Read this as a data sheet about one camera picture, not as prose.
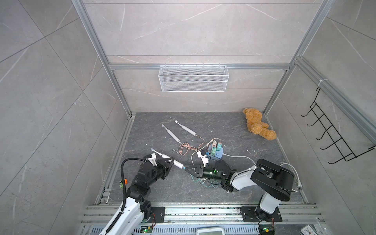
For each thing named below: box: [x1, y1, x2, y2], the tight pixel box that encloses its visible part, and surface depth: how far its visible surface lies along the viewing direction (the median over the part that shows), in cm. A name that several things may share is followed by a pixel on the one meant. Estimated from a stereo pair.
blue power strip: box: [205, 144, 224, 159], surface depth 95 cm
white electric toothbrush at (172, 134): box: [161, 123, 183, 145], surface depth 106 cm
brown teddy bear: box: [242, 108, 277, 141], surface depth 105 cm
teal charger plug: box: [215, 141, 222, 152], surface depth 94 cm
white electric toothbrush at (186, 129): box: [174, 119, 197, 137], surface depth 109 cm
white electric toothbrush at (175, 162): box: [150, 147, 185, 169], surface depth 78 cm
